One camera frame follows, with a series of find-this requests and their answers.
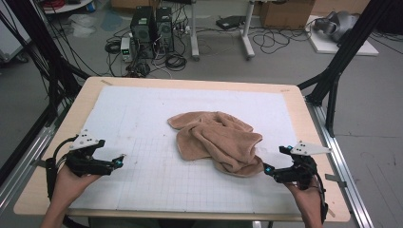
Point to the flat cardboard box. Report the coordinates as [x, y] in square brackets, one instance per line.
[133, 3]

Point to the grey power supply green display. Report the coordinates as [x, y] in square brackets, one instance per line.
[126, 49]

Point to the large cardboard box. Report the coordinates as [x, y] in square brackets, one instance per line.
[285, 14]

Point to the thin wooden stick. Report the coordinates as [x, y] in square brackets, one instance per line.
[331, 212]

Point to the brown towel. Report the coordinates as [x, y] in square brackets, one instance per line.
[218, 142]

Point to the black flat device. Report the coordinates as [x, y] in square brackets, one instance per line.
[230, 22]

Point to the aluminium rail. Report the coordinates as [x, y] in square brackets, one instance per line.
[345, 171]
[28, 158]

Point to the round white table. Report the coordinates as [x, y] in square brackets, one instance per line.
[66, 6]

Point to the large black computer tower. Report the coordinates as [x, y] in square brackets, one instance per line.
[142, 28]

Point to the grey tape piece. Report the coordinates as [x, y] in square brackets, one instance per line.
[39, 163]
[335, 180]

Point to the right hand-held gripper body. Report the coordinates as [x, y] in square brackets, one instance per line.
[301, 172]

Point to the grey rounded device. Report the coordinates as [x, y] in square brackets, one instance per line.
[340, 23]

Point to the white desk leg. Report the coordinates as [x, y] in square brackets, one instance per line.
[194, 31]
[247, 34]

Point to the person's left hand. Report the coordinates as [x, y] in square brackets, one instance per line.
[68, 186]

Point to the white grid mat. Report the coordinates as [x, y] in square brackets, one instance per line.
[142, 126]

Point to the person's right hand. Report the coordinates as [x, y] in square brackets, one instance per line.
[309, 201]

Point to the small black computer tower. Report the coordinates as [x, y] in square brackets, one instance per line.
[164, 30]

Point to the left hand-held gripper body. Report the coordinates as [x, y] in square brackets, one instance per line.
[85, 164]

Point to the black metal frame strut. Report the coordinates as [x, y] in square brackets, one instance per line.
[41, 47]
[342, 60]

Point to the white floor board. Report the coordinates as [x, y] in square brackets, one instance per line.
[326, 47]

